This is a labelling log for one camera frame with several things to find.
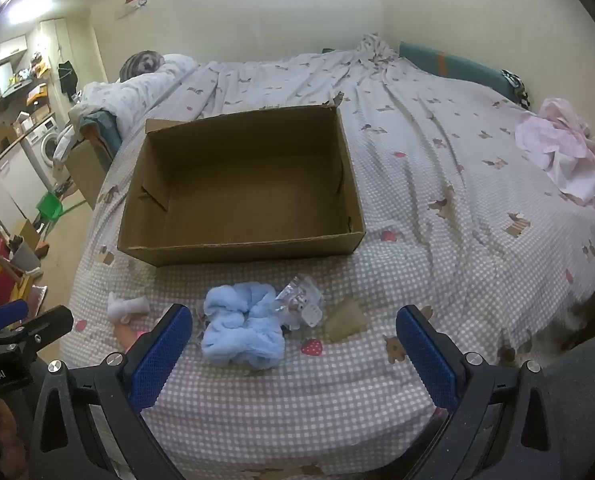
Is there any black hanging garment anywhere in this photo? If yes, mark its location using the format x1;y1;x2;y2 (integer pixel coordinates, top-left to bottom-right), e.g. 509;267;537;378
58;61;80;96

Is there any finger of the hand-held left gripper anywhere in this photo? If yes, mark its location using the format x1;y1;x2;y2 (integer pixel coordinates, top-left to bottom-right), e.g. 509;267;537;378
0;300;29;334
0;306;74;356

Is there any pile of pink clothes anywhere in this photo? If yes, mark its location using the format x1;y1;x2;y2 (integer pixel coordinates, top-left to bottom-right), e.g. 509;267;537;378
514;97;595;238

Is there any white quilt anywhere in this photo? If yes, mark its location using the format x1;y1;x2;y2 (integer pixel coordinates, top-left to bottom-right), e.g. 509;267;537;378
69;53;198;133

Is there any fluffy light blue scrunchie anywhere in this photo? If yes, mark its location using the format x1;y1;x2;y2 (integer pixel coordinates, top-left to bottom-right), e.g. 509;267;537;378
200;280;286;372

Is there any grey striped pillow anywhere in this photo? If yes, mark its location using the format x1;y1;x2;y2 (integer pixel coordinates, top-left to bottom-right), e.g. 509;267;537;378
119;50;166;82

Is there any beige stocking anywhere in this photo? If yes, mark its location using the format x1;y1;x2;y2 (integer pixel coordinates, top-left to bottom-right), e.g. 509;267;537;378
324;298;369;344

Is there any teal pillow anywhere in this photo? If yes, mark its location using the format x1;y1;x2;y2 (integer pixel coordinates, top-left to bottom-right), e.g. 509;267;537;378
398;41;521;103

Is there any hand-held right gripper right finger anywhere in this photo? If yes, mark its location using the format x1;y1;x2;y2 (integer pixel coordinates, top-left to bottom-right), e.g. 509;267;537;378
395;304;562;480

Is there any tan cloth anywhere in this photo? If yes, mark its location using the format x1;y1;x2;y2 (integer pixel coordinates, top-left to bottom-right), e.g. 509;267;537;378
116;323;135;354

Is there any grey bucket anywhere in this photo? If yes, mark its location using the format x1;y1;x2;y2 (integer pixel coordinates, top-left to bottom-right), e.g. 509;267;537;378
10;240;42;272

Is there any clear plastic bag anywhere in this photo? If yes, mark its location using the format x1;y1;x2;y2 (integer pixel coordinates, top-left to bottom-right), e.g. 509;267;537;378
274;273;325;332

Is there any white sock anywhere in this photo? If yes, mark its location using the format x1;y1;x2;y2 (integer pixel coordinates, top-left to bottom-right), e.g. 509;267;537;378
107;291;151;324

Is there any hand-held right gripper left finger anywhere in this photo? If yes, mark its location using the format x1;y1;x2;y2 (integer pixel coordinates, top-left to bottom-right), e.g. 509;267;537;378
28;303;194;480

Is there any wall hook with tag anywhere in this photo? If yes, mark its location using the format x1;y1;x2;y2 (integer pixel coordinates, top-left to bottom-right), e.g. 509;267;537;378
116;0;148;20

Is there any white washing machine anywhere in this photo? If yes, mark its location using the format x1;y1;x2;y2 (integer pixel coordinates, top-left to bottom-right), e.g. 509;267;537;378
20;116;66;183

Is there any cardboard box beside bed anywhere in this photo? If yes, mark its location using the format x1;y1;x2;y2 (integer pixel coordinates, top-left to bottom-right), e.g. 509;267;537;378
65;137;113;211

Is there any black and white cloth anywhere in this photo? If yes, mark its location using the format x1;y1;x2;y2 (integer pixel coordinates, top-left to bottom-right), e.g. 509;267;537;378
501;69;533;110

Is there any brown cardboard box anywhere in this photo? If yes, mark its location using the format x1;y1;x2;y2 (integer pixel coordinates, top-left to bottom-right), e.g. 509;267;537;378
117;92;367;267

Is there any teal folded cloth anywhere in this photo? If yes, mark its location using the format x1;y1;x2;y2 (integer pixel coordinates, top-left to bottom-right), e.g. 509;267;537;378
80;110;124;161

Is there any white kitchen cabinet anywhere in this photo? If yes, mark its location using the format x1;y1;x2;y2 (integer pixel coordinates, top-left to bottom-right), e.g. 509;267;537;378
0;147;46;221

